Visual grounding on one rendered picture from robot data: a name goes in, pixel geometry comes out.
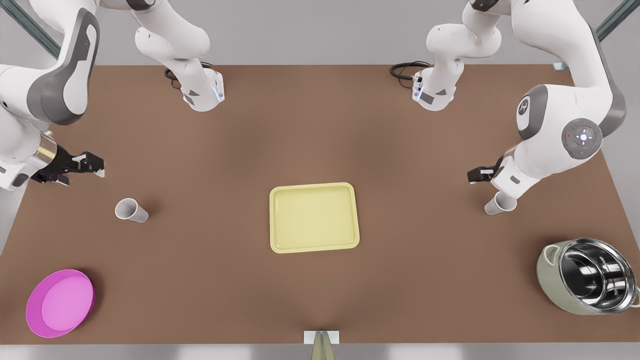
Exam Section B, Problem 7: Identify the white cup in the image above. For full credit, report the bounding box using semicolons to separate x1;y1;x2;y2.
115;198;149;224
484;191;518;216

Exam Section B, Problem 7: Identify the black cable loop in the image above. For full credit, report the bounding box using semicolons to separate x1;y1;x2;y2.
390;61;433;89
164;62;214;90

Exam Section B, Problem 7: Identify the yellow rectangular tray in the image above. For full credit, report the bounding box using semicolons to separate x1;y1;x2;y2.
269;182;361;254

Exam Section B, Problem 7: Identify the pink round plate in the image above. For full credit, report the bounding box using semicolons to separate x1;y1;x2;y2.
25;269;96;339

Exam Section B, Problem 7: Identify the green steel-lined pot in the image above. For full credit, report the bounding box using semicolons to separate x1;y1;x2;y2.
536;237;640;316

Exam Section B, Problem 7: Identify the silver frame post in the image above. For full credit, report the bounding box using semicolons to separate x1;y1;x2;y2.
304;330;340;360
0;0;62;60
553;0;640;71

